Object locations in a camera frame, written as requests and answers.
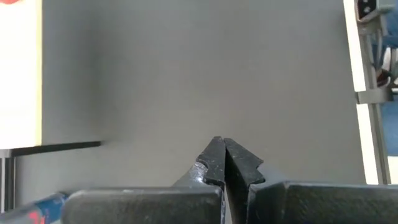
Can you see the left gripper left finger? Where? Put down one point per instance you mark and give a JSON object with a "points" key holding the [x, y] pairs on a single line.
{"points": [[211, 202]]}

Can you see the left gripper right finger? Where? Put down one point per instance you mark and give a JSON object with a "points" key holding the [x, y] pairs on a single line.
{"points": [[245, 202]]}

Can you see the red Coke Zero can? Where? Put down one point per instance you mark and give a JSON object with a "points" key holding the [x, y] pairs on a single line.
{"points": [[9, 1]]}

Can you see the black table mat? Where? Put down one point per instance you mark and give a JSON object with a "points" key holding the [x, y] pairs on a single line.
{"points": [[186, 77]]}

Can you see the small black camera box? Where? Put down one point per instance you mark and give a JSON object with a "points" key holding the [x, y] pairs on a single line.
{"points": [[365, 8]]}

